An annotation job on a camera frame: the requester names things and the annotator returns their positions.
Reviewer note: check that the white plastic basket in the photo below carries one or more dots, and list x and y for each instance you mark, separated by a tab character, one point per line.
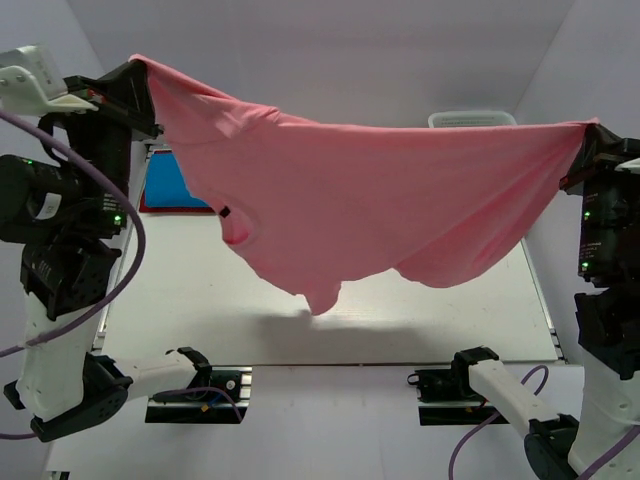
470	118

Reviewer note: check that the folded red t shirt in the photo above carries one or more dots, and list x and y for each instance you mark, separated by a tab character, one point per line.
150	209

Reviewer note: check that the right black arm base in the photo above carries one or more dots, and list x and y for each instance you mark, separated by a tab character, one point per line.
441	401

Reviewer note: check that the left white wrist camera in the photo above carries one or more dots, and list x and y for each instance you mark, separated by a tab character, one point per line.
32	85

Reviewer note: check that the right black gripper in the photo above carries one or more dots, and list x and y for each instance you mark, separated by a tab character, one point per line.
599	154

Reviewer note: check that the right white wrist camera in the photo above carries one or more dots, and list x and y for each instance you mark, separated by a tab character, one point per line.
630	166

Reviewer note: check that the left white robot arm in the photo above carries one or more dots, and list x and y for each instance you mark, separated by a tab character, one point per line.
63	213

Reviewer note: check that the folded blue t shirt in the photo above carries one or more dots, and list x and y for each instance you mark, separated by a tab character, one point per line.
167	182

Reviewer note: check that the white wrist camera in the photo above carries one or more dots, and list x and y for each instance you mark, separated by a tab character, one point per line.
32	85
630	166

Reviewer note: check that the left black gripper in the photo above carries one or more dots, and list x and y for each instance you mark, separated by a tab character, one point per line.
123	94

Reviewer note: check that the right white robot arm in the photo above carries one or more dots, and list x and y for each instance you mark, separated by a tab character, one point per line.
603	442

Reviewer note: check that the pink t shirt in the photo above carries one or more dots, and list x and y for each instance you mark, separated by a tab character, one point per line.
310	205

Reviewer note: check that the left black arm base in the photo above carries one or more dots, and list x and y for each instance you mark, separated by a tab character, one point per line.
220	398

